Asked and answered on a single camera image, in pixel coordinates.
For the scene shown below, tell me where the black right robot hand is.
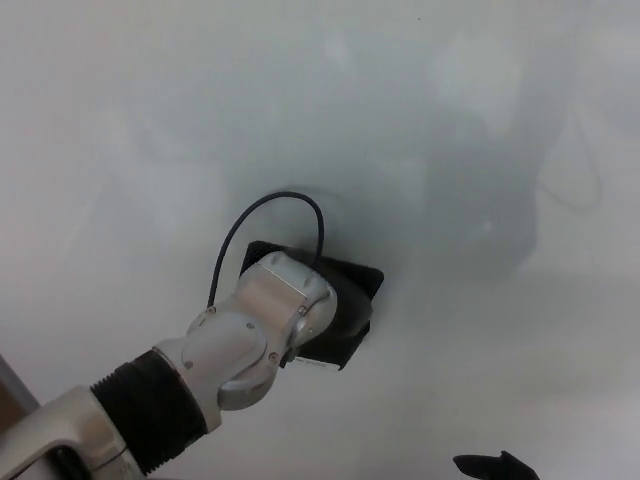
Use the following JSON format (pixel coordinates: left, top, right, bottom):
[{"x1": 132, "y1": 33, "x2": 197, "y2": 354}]
[{"x1": 452, "y1": 436, "x2": 541, "y2": 480}]

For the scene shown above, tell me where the black magnetic marker holder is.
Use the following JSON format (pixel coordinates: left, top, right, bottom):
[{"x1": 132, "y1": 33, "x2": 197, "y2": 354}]
[{"x1": 239, "y1": 240, "x2": 387, "y2": 374}]

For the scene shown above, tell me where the white whiteboard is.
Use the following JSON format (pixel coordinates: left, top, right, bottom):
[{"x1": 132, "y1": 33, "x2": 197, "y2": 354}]
[{"x1": 0, "y1": 0, "x2": 640, "y2": 480}]

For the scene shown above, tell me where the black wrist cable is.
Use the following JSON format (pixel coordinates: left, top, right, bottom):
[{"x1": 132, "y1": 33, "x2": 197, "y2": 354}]
[{"x1": 206, "y1": 191, "x2": 326, "y2": 309}]

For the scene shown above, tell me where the grey whiteboard frame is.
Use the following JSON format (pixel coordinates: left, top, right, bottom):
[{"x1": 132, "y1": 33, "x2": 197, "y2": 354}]
[{"x1": 0, "y1": 352, "x2": 42, "y2": 412}]

